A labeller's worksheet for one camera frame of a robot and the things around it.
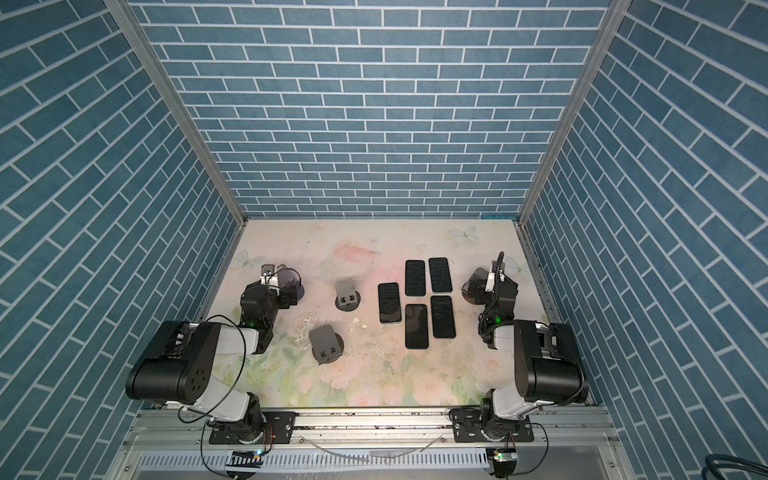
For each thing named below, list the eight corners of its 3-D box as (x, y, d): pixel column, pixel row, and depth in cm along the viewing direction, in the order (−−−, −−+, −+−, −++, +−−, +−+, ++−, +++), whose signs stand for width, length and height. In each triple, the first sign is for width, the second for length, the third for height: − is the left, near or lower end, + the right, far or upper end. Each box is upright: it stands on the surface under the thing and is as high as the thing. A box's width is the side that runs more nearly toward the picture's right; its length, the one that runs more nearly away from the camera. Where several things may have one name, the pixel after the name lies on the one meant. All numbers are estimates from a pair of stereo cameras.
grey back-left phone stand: (334, 312, 97) (331, 304, 93) (338, 288, 103) (335, 280, 99) (359, 312, 97) (357, 305, 93) (361, 288, 103) (360, 280, 99)
